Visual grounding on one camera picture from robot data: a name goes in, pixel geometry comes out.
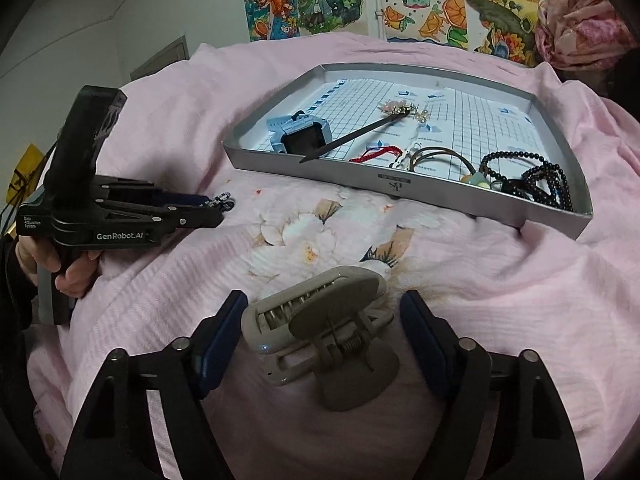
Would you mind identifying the light blue kids smartwatch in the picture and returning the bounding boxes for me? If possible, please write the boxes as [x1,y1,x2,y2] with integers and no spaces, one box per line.
[267,110,332,156]

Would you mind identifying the beige hair claw clip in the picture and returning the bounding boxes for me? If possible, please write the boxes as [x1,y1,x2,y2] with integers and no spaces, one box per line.
[241,266,399,412]

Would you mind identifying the red string bracelet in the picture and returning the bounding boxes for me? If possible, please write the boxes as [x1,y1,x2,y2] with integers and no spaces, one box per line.
[348,144,405,165]

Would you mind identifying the dark hair stick with flowers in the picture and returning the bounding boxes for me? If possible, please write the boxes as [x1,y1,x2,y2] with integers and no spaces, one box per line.
[299,101,430,164]

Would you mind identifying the black bead necklace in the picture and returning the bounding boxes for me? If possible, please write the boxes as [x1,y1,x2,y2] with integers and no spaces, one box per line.
[478,148,575,213]

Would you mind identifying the black white hair clip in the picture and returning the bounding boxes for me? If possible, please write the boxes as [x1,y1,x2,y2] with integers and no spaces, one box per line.
[206,192,235,214]

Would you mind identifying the person's left hand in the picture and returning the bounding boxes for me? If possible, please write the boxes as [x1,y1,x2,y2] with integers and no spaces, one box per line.
[15,236,101,298]

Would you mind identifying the brown wooden door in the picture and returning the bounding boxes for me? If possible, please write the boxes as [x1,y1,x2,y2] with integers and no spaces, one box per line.
[130,36,190,80]

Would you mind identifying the mermaid girl drawing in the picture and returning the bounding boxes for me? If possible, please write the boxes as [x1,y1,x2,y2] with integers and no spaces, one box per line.
[244,0,300,41]

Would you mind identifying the grey tray with grid paper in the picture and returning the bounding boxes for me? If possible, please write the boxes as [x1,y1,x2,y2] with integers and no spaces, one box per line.
[224,63,593,238]

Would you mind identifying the fruit drink drawing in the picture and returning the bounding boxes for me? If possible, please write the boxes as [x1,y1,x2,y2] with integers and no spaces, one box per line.
[378,0,469,49]

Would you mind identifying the black clothing pile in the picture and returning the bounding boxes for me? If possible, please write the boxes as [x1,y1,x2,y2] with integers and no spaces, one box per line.
[558,48,640,120]

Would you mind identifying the landscape sunflower drawing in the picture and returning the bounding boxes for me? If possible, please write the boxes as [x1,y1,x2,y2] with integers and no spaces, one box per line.
[465,0,541,67]

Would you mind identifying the pink floral folded quilt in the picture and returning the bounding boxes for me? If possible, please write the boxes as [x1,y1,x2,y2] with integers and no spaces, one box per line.
[535,0,639,72]

